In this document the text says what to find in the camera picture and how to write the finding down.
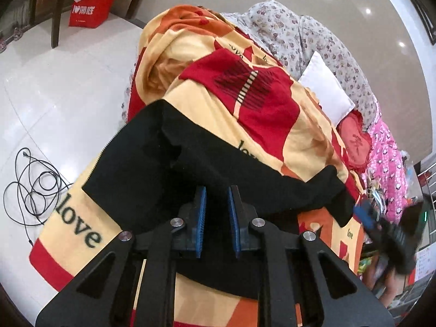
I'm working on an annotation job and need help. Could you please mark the red orange cream love blanket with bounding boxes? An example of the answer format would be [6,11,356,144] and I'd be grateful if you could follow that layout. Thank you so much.
[30,5,367,326]

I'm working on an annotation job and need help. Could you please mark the black cable on floor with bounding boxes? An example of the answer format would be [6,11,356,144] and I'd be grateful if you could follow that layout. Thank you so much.
[2,147,74,246]

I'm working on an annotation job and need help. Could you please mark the metal rack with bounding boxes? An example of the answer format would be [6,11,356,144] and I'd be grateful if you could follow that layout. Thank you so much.
[417,162,436,213]

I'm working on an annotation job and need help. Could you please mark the pink patterned quilt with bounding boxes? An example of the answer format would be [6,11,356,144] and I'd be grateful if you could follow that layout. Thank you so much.
[361,114,408,223]

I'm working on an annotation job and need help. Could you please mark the white pillow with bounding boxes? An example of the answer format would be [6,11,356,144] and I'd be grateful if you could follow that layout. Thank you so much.
[299,52,355,126]

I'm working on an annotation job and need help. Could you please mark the floral grey quilt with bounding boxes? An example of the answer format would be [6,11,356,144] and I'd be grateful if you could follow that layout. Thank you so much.
[221,0,377,131]

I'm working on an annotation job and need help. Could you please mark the colourful crumpled cloth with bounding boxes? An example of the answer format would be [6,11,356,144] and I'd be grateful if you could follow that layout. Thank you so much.
[366,176,387,215]

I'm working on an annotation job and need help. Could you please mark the red paper shopping bag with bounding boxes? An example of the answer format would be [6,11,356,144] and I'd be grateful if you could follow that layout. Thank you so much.
[69,0,114,28]

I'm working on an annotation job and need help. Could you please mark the black pants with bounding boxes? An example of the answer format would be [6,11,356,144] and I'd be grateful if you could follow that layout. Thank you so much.
[83,101,355,299]

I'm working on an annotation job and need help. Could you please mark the red heart cushion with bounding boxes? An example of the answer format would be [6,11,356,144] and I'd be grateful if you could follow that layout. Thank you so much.
[337,109,373,174]

